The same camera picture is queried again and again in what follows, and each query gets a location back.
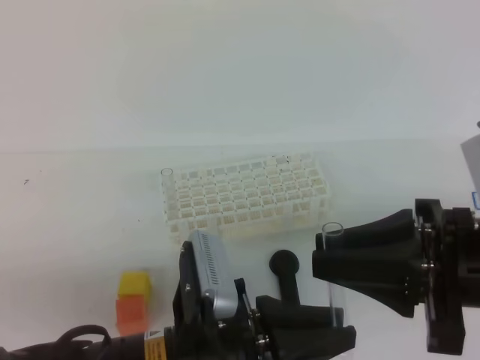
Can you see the blue-edged label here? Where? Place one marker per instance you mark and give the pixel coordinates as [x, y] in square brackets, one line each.
[475, 200]

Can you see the glass test tube in rack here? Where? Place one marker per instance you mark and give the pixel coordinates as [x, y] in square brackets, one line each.
[169, 188]

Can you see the clear glass test tube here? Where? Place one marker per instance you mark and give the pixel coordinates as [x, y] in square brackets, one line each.
[333, 262]

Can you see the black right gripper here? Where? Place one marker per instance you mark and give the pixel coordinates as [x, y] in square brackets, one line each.
[379, 260]

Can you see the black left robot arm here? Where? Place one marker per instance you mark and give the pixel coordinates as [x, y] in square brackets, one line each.
[94, 342]

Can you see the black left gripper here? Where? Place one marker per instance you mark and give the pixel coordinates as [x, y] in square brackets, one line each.
[297, 331]

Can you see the black spoon-shaped tool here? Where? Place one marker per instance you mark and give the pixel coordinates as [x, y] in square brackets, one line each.
[284, 264]

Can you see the orange cube block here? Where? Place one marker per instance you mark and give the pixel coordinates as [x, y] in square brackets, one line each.
[132, 315]

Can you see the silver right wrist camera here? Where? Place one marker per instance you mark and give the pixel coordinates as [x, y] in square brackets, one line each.
[471, 152]

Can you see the white test tube rack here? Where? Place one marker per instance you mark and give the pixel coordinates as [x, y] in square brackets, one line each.
[251, 197]

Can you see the yellow cube block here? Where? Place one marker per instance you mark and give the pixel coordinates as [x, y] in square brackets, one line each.
[135, 283]

